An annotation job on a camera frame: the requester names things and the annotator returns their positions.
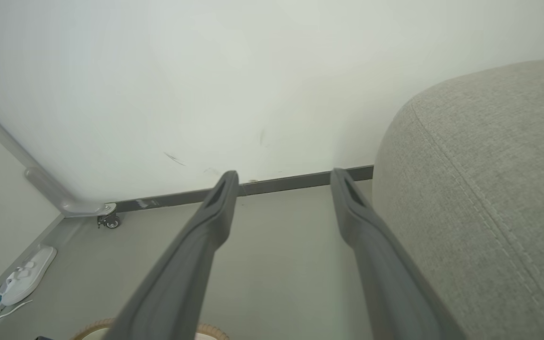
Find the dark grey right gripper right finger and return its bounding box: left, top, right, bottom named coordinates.
left=330, top=168, right=467, bottom=340

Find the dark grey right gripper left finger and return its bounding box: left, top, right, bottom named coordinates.
left=103, top=170, right=239, bottom=340

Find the black baseboard strip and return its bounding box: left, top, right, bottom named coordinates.
left=114, top=165, right=374, bottom=213

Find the cream laundry basket brown rim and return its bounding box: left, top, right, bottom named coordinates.
left=71, top=318, right=230, bottom=340

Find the grey metal frame leg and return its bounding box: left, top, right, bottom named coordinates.
left=0, top=93, right=118, bottom=219

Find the white slipper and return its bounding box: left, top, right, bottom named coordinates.
left=0, top=246, right=58, bottom=306

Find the white thin strip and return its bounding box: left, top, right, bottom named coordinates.
left=0, top=300, right=34, bottom=333

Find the black caster wheel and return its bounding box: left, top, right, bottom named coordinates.
left=97, top=213, right=121, bottom=230

